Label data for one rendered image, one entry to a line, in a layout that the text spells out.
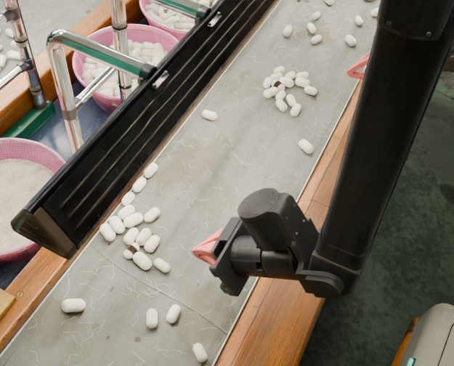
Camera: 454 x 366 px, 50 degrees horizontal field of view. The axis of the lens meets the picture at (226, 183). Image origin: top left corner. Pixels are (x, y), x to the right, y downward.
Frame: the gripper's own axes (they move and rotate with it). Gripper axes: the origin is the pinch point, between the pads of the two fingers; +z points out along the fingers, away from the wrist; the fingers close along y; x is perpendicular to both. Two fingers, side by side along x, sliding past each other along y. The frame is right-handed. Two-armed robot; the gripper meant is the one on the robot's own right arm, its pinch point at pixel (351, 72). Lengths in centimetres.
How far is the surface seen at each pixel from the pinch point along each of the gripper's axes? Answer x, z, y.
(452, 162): 95, 21, -80
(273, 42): -5.9, 25.1, -14.7
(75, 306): -7, 23, 68
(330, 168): 10.2, 2.4, 19.0
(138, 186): -10, 26, 43
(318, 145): 9.1, 7.5, 12.2
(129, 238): -6, 22, 53
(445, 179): 95, 21, -69
